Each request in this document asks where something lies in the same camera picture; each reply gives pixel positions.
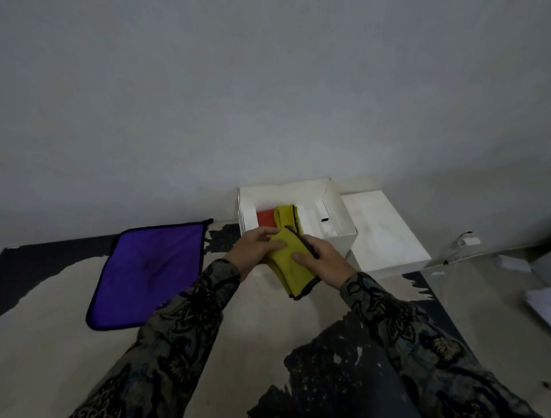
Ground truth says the person's left hand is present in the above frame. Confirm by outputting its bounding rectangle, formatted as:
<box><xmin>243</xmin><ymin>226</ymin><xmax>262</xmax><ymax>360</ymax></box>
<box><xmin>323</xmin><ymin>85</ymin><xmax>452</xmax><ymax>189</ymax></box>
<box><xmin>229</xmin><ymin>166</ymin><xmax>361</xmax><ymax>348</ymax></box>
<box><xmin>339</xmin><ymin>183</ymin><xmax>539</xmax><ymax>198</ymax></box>
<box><xmin>223</xmin><ymin>226</ymin><xmax>287</xmax><ymax>281</ymax></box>

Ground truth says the person's right hand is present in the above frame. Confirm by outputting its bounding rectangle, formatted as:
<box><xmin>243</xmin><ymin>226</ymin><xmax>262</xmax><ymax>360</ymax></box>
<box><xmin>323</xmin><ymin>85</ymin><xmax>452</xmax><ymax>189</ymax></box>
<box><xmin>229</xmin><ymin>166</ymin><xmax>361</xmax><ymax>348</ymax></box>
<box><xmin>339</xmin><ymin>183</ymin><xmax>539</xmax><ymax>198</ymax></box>
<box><xmin>292</xmin><ymin>234</ymin><xmax>358</xmax><ymax>290</ymax></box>

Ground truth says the white box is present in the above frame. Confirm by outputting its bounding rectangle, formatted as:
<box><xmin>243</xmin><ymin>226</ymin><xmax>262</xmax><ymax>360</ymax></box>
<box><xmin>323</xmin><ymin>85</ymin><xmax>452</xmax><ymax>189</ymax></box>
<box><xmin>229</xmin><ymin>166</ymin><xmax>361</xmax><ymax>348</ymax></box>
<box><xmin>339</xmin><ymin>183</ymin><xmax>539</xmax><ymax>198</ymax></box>
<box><xmin>236</xmin><ymin>177</ymin><xmax>358</xmax><ymax>259</ymax></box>

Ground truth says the purple grey cloth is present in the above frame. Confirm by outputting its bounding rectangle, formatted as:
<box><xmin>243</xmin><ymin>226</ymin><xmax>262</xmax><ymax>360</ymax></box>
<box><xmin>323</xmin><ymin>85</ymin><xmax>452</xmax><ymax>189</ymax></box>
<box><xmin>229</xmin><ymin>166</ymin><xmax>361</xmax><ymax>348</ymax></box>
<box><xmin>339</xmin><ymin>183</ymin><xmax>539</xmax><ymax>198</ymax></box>
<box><xmin>85</xmin><ymin>218</ymin><xmax>214</xmax><ymax>331</ymax></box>

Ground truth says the person's left forearm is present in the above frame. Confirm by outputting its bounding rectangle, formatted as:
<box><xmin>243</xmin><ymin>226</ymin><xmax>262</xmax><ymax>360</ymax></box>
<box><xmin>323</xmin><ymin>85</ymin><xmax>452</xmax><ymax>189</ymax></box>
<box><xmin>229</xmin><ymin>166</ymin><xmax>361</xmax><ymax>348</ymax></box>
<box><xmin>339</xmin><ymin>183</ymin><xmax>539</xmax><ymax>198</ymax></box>
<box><xmin>68</xmin><ymin>258</ymin><xmax>241</xmax><ymax>418</ymax></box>

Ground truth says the person's right forearm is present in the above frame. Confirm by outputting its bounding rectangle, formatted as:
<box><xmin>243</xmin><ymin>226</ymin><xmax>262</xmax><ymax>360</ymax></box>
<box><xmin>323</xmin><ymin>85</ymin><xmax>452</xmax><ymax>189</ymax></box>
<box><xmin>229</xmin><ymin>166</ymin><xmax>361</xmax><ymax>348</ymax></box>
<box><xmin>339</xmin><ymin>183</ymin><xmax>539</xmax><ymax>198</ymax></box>
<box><xmin>340</xmin><ymin>272</ymin><xmax>543</xmax><ymax>418</ymax></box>

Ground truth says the white box lid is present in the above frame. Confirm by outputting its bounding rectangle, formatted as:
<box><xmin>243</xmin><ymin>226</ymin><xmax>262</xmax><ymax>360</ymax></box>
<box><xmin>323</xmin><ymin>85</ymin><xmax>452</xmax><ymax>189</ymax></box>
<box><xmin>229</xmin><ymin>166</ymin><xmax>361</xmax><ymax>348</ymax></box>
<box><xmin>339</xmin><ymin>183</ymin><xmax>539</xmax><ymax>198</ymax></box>
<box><xmin>340</xmin><ymin>189</ymin><xmax>432</xmax><ymax>278</ymax></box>

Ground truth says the white power adapter with cable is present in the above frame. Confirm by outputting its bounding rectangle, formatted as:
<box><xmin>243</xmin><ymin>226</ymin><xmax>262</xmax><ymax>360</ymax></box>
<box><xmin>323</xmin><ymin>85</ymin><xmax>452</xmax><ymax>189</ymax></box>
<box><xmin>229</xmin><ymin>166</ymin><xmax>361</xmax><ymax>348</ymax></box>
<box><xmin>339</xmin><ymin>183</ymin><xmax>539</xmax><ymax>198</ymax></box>
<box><xmin>443</xmin><ymin>231</ymin><xmax>482</xmax><ymax>264</ymax></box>

